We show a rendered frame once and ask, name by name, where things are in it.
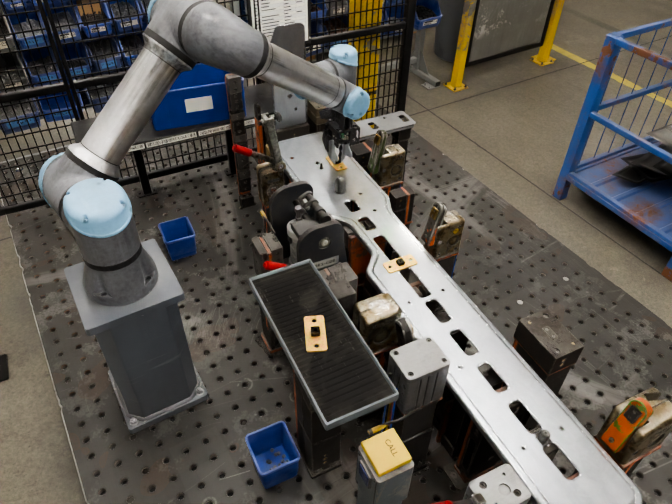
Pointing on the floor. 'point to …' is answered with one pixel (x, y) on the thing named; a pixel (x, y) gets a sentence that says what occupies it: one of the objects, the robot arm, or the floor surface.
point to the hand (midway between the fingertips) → (336, 158)
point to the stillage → (639, 214)
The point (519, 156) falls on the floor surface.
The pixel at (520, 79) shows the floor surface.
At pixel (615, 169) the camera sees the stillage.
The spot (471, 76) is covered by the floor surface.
